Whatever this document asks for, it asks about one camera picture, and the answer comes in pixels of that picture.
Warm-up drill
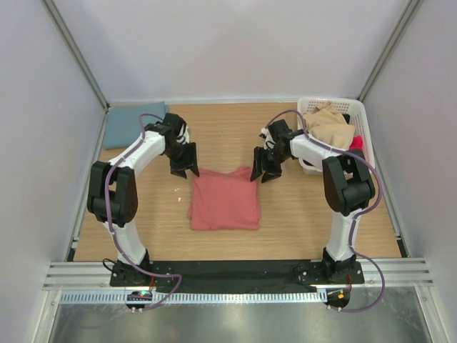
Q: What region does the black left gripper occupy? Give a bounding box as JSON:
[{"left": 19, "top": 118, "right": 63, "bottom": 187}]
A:
[{"left": 164, "top": 141, "right": 199, "bottom": 179}]

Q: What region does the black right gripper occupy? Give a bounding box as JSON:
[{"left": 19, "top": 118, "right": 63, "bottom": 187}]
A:
[{"left": 251, "top": 146, "right": 289, "bottom": 184}]

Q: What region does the salmon red t-shirt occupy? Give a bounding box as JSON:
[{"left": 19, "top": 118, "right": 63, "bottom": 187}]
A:
[{"left": 188, "top": 166, "right": 261, "bottom": 231}]

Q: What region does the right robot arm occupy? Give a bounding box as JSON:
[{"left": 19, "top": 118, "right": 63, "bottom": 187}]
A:
[{"left": 251, "top": 119, "right": 376, "bottom": 283}]

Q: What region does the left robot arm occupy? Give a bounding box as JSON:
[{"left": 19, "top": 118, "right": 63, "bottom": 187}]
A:
[{"left": 87, "top": 113, "right": 200, "bottom": 287}]

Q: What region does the folded blue-grey t-shirt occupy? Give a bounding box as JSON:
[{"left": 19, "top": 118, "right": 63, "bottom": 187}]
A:
[{"left": 102, "top": 102, "right": 169, "bottom": 149}]

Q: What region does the beige t-shirt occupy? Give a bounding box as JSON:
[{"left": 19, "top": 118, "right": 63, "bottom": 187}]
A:
[{"left": 303, "top": 101, "right": 356, "bottom": 150}]

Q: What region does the magenta pink t-shirt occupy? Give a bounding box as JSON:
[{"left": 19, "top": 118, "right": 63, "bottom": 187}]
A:
[{"left": 349, "top": 136, "right": 363, "bottom": 151}]

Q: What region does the black garment in basket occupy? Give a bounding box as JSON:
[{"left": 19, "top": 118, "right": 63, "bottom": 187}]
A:
[{"left": 342, "top": 114, "right": 351, "bottom": 124}]

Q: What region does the white plastic laundry basket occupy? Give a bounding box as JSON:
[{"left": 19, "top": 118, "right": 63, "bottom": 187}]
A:
[{"left": 297, "top": 96, "right": 376, "bottom": 167}]

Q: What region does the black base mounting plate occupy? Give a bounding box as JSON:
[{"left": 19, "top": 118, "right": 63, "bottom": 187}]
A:
[{"left": 105, "top": 260, "right": 364, "bottom": 294}]

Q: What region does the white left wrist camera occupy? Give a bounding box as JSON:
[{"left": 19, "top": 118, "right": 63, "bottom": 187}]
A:
[{"left": 176, "top": 122, "right": 190, "bottom": 145}]

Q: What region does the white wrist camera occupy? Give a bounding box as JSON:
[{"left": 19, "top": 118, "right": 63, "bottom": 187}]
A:
[
  {"left": 176, "top": 122, "right": 190, "bottom": 145},
  {"left": 259, "top": 127, "right": 276, "bottom": 150}
]

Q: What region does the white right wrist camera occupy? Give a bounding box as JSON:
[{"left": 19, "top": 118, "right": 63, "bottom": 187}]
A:
[{"left": 259, "top": 127, "right": 276, "bottom": 150}]

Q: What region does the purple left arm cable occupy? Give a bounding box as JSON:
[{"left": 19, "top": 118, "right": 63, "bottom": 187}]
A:
[{"left": 106, "top": 113, "right": 183, "bottom": 314}]

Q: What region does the aluminium front rail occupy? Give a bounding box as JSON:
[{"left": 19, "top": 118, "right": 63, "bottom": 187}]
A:
[{"left": 42, "top": 258, "right": 433, "bottom": 290}]

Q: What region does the perforated cable duct strip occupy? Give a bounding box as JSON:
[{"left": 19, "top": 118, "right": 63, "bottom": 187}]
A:
[{"left": 59, "top": 289, "right": 327, "bottom": 306}]

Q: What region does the left aluminium frame post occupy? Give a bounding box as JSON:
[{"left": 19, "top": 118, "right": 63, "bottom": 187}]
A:
[{"left": 41, "top": 0, "right": 109, "bottom": 113}]

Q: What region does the aluminium frame post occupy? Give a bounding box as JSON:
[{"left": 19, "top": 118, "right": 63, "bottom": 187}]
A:
[
  {"left": 358, "top": 0, "right": 423, "bottom": 102},
  {"left": 41, "top": 0, "right": 109, "bottom": 113}
]

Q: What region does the right aluminium frame post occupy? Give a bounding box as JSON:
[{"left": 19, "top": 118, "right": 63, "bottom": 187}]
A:
[{"left": 358, "top": 0, "right": 423, "bottom": 102}]

